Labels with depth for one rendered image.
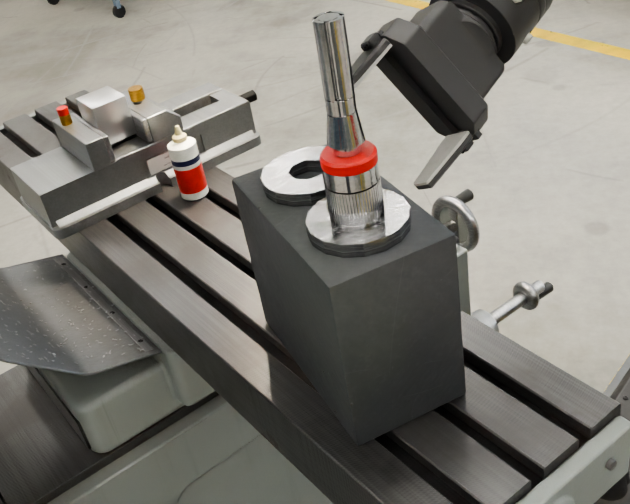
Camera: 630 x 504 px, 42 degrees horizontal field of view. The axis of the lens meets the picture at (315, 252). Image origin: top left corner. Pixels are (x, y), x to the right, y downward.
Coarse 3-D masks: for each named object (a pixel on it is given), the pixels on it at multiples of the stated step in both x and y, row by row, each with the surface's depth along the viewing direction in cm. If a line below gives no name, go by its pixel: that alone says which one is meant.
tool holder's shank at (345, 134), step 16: (320, 16) 60; (336, 16) 60; (320, 32) 59; (336, 32) 59; (320, 48) 60; (336, 48) 60; (320, 64) 61; (336, 64) 61; (336, 80) 62; (352, 80) 62; (336, 96) 62; (352, 96) 63; (336, 112) 63; (352, 112) 63; (336, 128) 64; (352, 128) 64; (336, 144) 64; (352, 144) 64
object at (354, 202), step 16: (336, 176) 65; (352, 176) 65; (368, 176) 65; (336, 192) 66; (352, 192) 66; (368, 192) 66; (336, 208) 67; (352, 208) 66; (368, 208) 67; (336, 224) 68; (352, 224) 67; (368, 224) 68
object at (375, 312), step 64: (256, 192) 78; (320, 192) 74; (384, 192) 72; (256, 256) 83; (320, 256) 68; (384, 256) 66; (448, 256) 68; (320, 320) 70; (384, 320) 68; (448, 320) 72; (320, 384) 78; (384, 384) 72; (448, 384) 76
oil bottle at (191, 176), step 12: (180, 132) 112; (168, 144) 113; (180, 144) 112; (192, 144) 112; (180, 156) 112; (192, 156) 113; (180, 168) 113; (192, 168) 113; (180, 180) 114; (192, 180) 114; (204, 180) 116; (180, 192) 117; (192, 192) 115; (204, 192) 116
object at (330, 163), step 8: (368, 144) 66; (328, 152) 66; (360, 152) 66; (368, 152) 65; (376, 152) 66; (320, 160) 66; (328, 160) 65; (336, 160) 65; (344, 160) 65; (352, 160) 65; (360, 160) 64; (368, 160) 65; (376, 160) 66; (328, 168) 65; (336, 168) 65; (344, 168) 64; (352, 168) 64; (360, 168) 65; (368, 168) 65
